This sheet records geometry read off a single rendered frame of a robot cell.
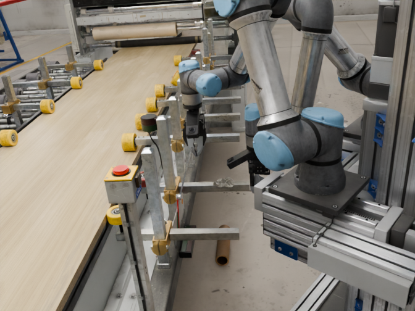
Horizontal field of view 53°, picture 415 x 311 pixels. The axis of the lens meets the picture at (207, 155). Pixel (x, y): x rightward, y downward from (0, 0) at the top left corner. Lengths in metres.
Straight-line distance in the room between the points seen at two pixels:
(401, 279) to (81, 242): 0.92
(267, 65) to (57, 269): 0.82
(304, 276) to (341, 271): 1.33
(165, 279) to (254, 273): 1.11
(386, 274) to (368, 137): 0.45
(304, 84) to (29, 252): 1.01
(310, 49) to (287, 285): 1.45
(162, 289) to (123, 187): 0.53
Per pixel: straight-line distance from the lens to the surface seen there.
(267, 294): 2.40
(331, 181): 1.24
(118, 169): 1.04
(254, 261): 2.59
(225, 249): 2.56
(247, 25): 1.11
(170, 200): 1.63
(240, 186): 1.64
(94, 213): 1.52
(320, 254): 1.19
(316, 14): 1.38
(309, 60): 1.39
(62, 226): 1.50
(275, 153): 1.08
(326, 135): 1.17
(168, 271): 1.51
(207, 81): 1.38
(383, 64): 1.34
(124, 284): 1.63
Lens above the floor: 1.69
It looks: 26 degrees down
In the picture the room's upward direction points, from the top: 5 degrees counter-clockwise
